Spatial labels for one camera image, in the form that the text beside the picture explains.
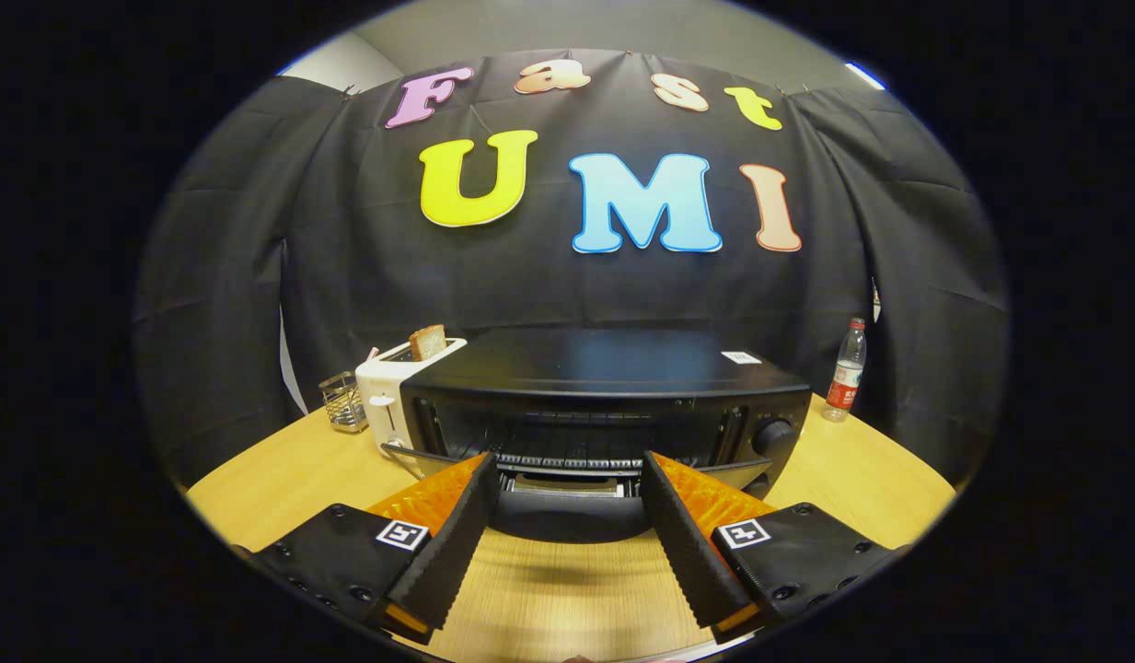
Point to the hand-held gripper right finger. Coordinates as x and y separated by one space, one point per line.
687 552

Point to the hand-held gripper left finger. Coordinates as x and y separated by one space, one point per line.
457 552

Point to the black toaster oven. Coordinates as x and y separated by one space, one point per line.
585 368

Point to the white pop-up toaster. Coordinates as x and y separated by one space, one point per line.
378 387

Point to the toasted bread slice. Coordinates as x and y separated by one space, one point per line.
429 343

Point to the red label water bottle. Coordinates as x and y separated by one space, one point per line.
845 382

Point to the small ceiling light panel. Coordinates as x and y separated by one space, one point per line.
866 75

